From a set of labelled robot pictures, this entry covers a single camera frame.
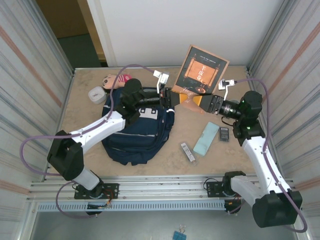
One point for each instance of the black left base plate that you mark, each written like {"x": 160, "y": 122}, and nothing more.
{"x": 111, "y": 188}

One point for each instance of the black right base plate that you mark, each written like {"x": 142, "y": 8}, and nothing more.
{"x": 212, "y": 186}

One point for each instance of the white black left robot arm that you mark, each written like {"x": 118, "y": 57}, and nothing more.
{"x": 100, "y": 127}

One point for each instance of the light blue pencil case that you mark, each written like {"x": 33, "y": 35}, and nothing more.
{"x": 206, "y": 138}

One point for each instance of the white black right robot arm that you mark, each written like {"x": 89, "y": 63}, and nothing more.
{"x": 262, "y": 160}

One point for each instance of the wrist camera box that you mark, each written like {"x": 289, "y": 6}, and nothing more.
{"x": 226, "y": 83}
{"x": 162, "y": 78}

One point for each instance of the aluminium mounting rail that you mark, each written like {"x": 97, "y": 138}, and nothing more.
{"x": 162, "y": 186}

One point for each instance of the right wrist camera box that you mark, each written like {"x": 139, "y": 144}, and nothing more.
{"x": 226, "y": 83}

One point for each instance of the black calculator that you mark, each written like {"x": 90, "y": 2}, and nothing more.
{"x": 224, "y": 134}

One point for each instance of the white square box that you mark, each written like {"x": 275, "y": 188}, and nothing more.
{"x": 96, "y": 95}

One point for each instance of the blue binder clip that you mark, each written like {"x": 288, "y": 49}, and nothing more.
{"x": 183, "y": 236}
{"x": 176, "y": 235}

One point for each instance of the pink plush doll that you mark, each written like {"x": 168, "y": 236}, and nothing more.
{"x": 108, "y": 81}

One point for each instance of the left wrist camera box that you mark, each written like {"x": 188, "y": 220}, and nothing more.
{"x": 162, "y": 78}

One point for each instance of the navy blue backpack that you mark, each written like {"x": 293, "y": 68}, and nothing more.
{"x": 140, "y": 142}

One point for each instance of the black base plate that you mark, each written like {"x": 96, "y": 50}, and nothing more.
{"x": 111, "y": 188}
{"x": 212, "y": 186}

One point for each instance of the brown black book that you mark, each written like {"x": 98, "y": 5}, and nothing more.
{"x": 200, "y": 70}

